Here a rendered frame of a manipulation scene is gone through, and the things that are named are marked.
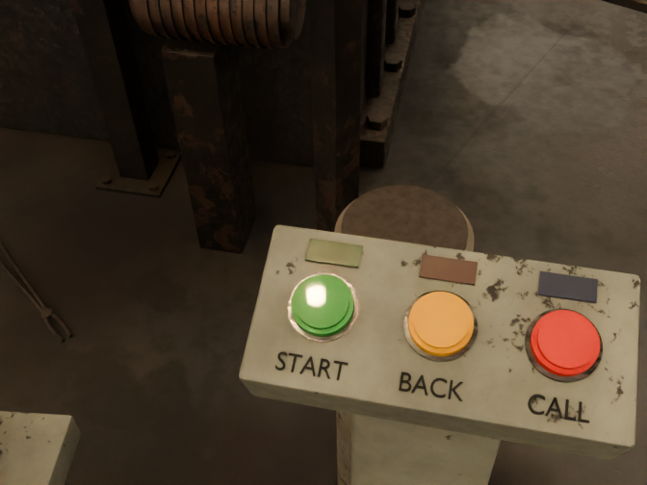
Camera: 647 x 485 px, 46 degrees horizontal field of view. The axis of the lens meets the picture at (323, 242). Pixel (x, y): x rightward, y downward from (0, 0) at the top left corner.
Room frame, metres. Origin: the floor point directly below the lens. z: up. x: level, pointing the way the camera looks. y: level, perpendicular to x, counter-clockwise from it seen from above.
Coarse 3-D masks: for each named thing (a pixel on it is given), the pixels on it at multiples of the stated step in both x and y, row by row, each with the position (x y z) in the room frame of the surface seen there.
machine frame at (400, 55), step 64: (0, 0) 1.26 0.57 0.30; (64, 0) 1.23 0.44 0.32; (128, 0) 1.20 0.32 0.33; (384, 0) 1.24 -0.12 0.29; (0, 64) 1.27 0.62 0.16; (64, 64) 1.24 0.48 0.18; (256, 64) 1.15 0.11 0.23; (384, 64) 1.36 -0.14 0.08; (64, 128) 1.25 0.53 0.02; (256, 128) 1.15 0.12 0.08; (384, 128) 1.16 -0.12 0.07
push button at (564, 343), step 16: (544, 320) 0.28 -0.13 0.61; (560, 320) 0.28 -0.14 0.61; (576, 320) 0.28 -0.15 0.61; (544, 336) 0.27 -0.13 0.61; (560, 336) 0.27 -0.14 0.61; (576, 336) 0.27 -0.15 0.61; (592, 336) 0.27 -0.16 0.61; (544, 352) 0.26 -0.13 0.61; (560, 352) 0.26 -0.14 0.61; (576, 352) 0.26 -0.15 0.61; (592, 352) 0.26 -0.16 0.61; (544, 368) 0.25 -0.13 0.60; (560, 368) 0.25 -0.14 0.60; (576, 368) 0.25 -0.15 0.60
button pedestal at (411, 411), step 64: (384, 256) 0.33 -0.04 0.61; (448, 256) 0.33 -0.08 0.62; (256, 320) 0.30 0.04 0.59; (384, 320) 0.29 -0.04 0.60; (512, 320) 0.29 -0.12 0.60; (256, 384) 0.26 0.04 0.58; (320, 384) 0.26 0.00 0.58; (384, 384) 0.25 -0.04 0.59; (448, 384) 0.25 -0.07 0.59; (512, 384) 0.25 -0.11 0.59; (576, 384) 0.25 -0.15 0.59; (384, 448) 0.26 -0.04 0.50; (448, 448) 0.25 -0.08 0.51; (576, 448) 0.22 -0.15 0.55
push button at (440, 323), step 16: (416, 304) 0.29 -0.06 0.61; (432, 304) 0.29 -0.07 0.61; (448, 304) 0.29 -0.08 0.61; (464, 304) 0.29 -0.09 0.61; (416, 320) 0.28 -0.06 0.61; (432, 320) 0.28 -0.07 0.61; (448, 320) 0.28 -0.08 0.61; (464, 320) 0.28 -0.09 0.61; (416, 336) 0.28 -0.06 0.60; (432, 336) 0.27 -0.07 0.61; (448, 336) 0.27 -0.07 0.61; (464, 336) 0.27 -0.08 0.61; (432, 352) 0.27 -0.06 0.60; (448, 352) 0.26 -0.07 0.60
